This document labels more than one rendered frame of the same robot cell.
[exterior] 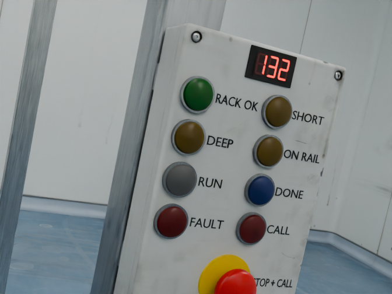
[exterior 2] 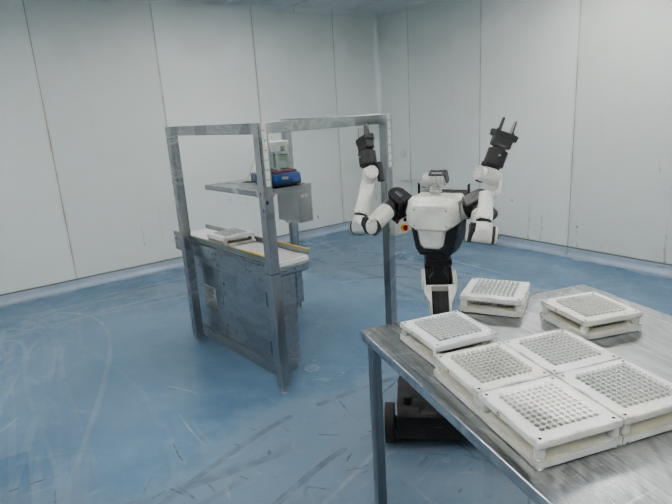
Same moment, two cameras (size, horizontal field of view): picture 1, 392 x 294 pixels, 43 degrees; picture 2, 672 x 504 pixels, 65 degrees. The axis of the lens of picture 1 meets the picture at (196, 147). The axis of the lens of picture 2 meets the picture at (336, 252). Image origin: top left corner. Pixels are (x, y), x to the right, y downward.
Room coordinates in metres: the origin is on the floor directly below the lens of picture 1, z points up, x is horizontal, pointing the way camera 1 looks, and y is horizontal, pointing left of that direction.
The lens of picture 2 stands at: (-2.85, 1.29, 1.64)
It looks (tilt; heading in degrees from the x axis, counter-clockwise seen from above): 15 degrees down; 346
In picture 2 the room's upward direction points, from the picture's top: 4 degrees counter-clockwise
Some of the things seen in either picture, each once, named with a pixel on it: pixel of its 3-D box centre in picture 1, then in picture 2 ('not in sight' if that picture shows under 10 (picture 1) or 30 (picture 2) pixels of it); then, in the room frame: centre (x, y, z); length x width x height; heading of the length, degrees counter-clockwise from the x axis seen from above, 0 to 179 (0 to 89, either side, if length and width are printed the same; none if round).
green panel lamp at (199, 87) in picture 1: (198, 94); not in sight; (0.41, 0.01, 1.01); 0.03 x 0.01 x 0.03; 116
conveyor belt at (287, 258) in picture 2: not in sight; (234, 247); (0.80, 1.07, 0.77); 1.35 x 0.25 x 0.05; 26
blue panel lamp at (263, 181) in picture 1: (261, 190); not in sight; (0.44, -0.07, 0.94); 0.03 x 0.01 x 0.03; 116
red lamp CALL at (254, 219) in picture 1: (252, 228); not in sight; (0.44, -0.07, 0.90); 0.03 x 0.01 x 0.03; 116
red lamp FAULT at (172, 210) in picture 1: (171, 221); not in sight; (0.41, 0.01, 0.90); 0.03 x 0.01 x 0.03; 116
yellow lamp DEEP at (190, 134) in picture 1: (189, 137); not in sight; (0.41, 0.01, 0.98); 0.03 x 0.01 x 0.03; 116
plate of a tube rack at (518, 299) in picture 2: not in sight; (495, 290); (-1.00, 0.13, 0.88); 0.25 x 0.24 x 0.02; 48
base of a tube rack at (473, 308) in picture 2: not in sight; (495, 301); (-1.00, 0.13, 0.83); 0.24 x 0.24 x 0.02; 48
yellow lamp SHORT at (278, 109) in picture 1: (278, 111); not in sight; (0.44, -0.07, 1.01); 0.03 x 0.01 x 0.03; 116
